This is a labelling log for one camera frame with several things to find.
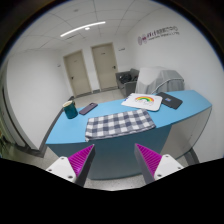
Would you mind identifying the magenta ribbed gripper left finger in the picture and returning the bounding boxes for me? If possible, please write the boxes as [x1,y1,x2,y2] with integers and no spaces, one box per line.
[45,143,96,188]

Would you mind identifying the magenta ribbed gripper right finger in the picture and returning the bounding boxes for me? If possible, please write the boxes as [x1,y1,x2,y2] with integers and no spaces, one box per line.
[133,143,185,185]

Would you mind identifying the blue white checkered towel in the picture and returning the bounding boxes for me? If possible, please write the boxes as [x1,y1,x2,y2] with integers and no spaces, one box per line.
[85,109,156,141]

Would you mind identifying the teal green mug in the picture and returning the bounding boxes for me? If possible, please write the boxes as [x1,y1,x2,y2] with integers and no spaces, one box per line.
[63,100,78,119]

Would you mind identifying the dark purple smartphone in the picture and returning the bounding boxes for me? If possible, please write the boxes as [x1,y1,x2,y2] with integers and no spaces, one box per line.
[79,103,98,115]

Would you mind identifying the white rainbow board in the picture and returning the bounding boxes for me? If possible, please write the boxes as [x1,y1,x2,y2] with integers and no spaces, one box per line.
[122,93,162,111]

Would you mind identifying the black notebook tablet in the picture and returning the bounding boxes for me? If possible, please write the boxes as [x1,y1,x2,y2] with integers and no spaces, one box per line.
[158,92,183,109]

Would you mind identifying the grey cloth covered furniture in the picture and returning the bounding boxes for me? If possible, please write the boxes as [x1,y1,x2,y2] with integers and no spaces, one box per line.
[135,66,185,94]

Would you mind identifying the grey armchair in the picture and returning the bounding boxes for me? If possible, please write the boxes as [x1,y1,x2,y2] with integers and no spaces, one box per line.
[115,69,139,97]

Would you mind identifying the left beige door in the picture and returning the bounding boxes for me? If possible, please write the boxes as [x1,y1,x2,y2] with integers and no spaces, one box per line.
[64,51,91,96]

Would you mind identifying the beige door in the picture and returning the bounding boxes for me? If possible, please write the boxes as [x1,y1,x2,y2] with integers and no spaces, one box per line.
[64,51,91,96]
[92,43,117,90]

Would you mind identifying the right beige door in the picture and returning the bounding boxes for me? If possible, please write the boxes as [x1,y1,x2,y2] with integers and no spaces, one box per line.
[92,43,117,90]

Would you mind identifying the long ceiling light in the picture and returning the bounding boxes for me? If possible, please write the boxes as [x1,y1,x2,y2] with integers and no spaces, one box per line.
[60,21,106,38]

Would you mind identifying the wall logo sign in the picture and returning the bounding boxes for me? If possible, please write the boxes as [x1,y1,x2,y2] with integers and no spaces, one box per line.
[137,26,180,45]

